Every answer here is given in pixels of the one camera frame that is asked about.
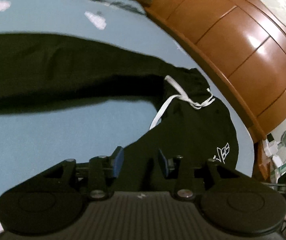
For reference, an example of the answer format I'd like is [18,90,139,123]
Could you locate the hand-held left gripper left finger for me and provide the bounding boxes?
[42,146,125,200]

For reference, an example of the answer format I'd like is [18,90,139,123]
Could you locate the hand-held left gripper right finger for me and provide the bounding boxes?
[158,149,230,200]

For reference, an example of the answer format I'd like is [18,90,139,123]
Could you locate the black pants with white drawstring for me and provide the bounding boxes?
[0,33,240,180]

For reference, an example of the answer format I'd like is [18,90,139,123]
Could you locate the white plastic box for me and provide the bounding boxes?
[263,133,282,167]

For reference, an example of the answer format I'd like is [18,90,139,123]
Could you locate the wooden nightstand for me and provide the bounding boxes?
[253,140,273,180]

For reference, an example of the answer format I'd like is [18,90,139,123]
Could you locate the wooden headboard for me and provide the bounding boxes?
[142,0,286,140]

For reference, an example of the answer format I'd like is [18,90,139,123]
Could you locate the teal pillow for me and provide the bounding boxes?
[88,0,147,14]

